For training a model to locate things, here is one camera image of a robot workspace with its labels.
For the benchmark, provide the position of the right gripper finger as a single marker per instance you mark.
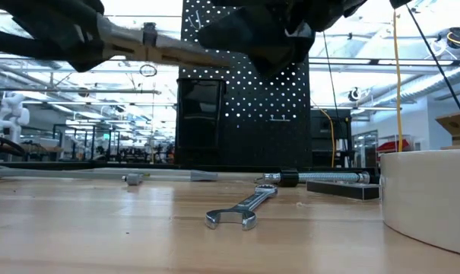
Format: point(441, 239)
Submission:
point(264, 38)

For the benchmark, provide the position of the black C-clamp silver screw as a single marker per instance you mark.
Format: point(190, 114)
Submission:
point(288, 177)

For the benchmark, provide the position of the grey torpedo level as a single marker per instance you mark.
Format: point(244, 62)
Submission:
point(205, 176)

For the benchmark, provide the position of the small black rectangular block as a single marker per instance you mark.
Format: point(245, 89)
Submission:
point(340, 190)

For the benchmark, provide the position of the silver combination wrench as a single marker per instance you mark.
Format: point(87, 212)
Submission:
point(237, 213)

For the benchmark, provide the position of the grey hacksaw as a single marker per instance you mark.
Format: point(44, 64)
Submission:
point(132, 179)

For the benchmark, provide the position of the white tape roll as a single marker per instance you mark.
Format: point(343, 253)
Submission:
point(423, 198)

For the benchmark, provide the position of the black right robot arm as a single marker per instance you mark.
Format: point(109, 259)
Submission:
point(398, 3)

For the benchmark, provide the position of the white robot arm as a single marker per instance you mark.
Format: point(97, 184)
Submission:
point(11, 114)

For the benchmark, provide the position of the silver curved peg hook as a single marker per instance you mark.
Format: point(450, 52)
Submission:
point(199, 17)

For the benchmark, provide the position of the silver double-prong peg hook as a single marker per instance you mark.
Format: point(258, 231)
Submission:
point(280, 120)

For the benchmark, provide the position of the tall narrow black bin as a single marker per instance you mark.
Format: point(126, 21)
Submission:
point(199, 114)

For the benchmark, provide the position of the black perforated pegboard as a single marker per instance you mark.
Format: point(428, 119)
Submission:
point(252, 152)

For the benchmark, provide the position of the black perforated cabinet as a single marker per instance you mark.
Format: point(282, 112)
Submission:
point(343, 125)

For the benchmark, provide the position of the red container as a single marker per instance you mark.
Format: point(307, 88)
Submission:
point(393, 146)

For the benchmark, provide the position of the brown cardboard box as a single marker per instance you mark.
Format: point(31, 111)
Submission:
point(455, 125)

